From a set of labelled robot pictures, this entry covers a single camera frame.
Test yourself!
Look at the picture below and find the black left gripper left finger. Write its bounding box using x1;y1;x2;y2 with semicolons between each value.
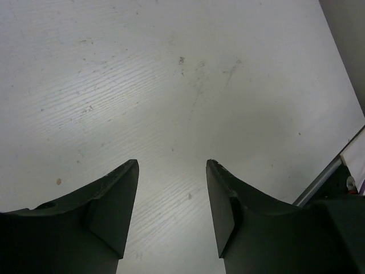
1;159;139;273

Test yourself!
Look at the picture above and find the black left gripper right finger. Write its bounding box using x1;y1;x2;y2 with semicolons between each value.
206;159;364;273

